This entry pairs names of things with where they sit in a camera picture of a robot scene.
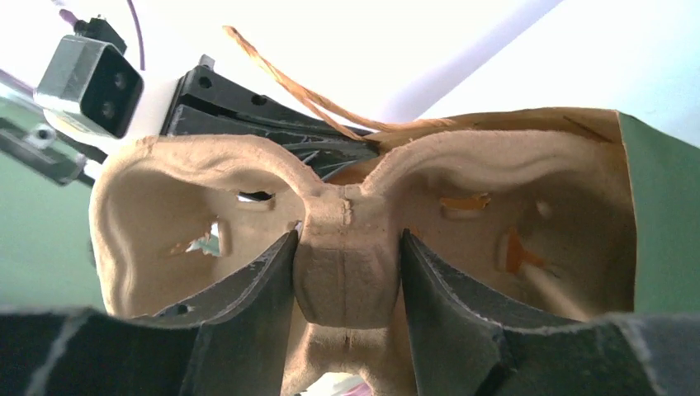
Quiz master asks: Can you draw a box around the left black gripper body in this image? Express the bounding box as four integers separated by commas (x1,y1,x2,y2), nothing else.
160,54,378,180

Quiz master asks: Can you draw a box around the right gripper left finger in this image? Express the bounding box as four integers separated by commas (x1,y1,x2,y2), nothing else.
1,231,298,395

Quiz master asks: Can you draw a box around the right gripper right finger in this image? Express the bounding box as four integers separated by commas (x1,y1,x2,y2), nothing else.
400,231,699,395

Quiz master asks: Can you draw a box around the single brown cup carrier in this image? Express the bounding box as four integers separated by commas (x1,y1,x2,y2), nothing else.
89,130,636,395

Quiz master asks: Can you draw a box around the green paper bag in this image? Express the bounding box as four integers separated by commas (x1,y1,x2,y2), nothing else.
223,26,699,313

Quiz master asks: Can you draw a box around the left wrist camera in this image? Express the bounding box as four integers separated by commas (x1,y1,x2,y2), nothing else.
34,35,144,139

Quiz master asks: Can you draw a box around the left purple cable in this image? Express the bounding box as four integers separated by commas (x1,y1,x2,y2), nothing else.
0,0,148,94

